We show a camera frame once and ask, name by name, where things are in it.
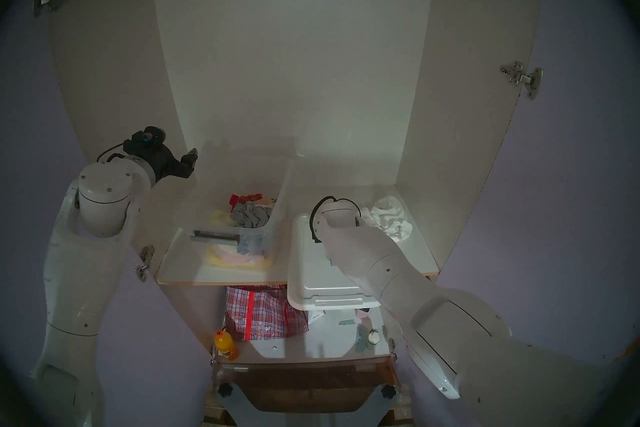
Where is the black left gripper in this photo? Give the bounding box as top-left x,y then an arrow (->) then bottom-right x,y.
142,143 -> 199,184

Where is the clear plastic storage bin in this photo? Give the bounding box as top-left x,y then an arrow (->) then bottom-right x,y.
177,143 -> 297,272

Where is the white bin lid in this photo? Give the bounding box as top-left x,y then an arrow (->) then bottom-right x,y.
286,213 -> 382,310

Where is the white garment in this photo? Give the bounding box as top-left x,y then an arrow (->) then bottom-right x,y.
360,196 -> 414,243

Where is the red garment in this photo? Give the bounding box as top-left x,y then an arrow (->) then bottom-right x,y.
229,192 -> 264,212

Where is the silver cabinet hinge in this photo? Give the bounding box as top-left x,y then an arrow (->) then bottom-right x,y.
33,0 -> 69,17
499,62 -> 543,99
135,246 -> 156,281

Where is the white wardrobe cabinet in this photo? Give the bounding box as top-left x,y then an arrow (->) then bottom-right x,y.
47,0 -> 546,366

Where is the red plaid woven bag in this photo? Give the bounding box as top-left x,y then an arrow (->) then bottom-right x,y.
224,285 -> 310,341

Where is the orange bottle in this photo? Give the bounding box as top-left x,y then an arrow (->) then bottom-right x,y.
214,330 -> 240,361

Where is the lavender cabinet door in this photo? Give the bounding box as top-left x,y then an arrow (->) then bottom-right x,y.
390,0 -> 640,427
0,0 -> 216,427

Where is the brown wooden board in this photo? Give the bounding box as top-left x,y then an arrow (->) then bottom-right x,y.
212,358 -> 397,413

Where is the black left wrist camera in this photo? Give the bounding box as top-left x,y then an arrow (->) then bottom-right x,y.
123,126 -> 167,157

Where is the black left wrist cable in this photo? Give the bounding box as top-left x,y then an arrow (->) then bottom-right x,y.
96,142 -> 132,164

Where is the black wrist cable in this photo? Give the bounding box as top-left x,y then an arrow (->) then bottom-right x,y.
309,196 -> 362,244
96,142 -> 132,164

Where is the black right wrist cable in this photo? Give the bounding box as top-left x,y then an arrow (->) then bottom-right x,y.
309,196 -> 362,244

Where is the grey robot base frame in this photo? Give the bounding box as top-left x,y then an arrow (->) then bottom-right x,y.
217,388 -> 402,427

